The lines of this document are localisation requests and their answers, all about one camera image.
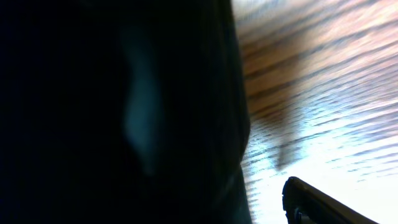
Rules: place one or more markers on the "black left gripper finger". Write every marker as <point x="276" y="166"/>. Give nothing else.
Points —
<point x="303" y="204"/>

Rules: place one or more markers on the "plain black t-shirt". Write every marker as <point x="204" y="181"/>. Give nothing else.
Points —
<point x="122" y="112"/>

